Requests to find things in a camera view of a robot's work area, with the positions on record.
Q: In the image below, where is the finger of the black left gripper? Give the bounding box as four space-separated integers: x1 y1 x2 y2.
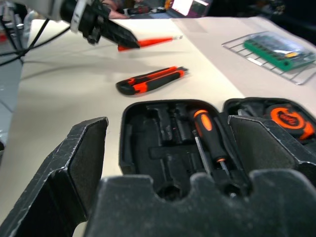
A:
100 18 141 49

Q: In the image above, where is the black tool case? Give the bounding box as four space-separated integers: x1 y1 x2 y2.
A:
118 97 316 201

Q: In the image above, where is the thin metal tool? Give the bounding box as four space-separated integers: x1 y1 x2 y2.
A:
192 129 213 176

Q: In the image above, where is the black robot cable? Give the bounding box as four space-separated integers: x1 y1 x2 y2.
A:
0 18 71 67

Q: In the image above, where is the metal wire rack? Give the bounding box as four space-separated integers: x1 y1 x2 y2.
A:
221 31 316 85

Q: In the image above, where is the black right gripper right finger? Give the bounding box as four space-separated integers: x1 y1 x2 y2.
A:
228 115 316 189

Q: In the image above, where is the orange tester screwdriver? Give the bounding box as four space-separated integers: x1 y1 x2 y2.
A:
117 35 184 52

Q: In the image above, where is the laptop with lit screen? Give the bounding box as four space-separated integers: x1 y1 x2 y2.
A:
169 0 211 17

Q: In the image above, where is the orange black tape measure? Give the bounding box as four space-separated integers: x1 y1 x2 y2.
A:
262 103 316 141

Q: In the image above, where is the black orange handle screwdriver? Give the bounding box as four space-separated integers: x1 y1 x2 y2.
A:
192 109 238 198

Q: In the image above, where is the orange black utility knife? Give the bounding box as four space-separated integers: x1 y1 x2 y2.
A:
115 66 190 97

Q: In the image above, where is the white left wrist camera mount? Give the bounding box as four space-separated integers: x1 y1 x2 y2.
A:
70 0 87 34

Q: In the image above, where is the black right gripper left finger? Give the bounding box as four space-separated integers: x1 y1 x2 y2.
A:
0 116 110 237

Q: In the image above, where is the green bit set box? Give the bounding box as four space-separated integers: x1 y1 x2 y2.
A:
243 31 316 73

